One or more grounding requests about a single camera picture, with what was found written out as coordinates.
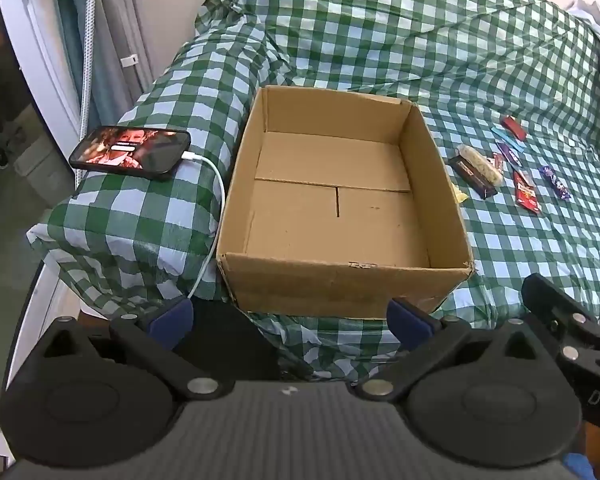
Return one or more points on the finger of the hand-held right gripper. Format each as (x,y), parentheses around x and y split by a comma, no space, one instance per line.
(555,305)

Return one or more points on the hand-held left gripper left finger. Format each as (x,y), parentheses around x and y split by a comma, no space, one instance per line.
(172,320)

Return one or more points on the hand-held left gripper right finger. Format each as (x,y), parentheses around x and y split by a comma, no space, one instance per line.
(405,320)

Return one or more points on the cardboard box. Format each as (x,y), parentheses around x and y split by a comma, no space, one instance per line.
(330,270)

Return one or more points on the small purple candy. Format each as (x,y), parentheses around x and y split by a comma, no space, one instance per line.
(555,182)

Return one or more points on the red orange snack packet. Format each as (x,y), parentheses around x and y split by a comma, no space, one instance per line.
(526,191)

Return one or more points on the pale yellow snack bar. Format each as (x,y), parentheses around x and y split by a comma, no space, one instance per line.
(460,193)

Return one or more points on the dark brown chocolate bar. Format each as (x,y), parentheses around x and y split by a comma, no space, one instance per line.
(472,177)

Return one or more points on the long thin red bar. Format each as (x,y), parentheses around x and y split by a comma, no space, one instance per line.
(498,161)

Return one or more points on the purple and white packet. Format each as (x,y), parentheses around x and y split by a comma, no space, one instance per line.
(509,153)

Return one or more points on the clear puffed rice bar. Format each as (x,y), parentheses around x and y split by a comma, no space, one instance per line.
(480,165)

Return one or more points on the light blue strip packet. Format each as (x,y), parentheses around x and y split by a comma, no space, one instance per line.
(507,141)

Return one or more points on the small red snack packet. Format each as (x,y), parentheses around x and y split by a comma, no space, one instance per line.
(513,127)

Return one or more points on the black smartphone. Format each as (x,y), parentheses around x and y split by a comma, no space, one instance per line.
(130,150)

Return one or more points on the white bin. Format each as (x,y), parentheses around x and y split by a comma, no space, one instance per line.
(37,170)

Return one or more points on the white sheet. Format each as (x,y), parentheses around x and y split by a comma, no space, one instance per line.
(592,10)

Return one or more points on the white plastic clip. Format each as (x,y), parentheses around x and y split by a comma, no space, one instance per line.
(128,60)

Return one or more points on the green checkered bed cover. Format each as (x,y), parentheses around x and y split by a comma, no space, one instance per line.
(405,35)

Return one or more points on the grey curtain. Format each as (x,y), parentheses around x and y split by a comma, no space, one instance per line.
(125,10)

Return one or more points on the teal curtain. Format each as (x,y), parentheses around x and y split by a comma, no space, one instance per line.
(70,20)

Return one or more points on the white door frame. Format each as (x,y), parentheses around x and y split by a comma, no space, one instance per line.
(35,35)

